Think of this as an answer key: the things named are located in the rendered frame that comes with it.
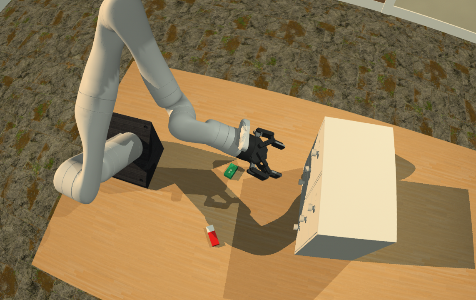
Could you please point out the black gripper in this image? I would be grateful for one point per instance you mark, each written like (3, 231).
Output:
(257, 153)

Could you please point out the white chest of drawers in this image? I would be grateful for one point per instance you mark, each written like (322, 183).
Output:
(358, 210)

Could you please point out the green nine-volt battery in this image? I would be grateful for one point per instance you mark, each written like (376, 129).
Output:
(230, 171)

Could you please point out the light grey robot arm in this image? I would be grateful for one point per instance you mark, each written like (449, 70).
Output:
(125, 22)

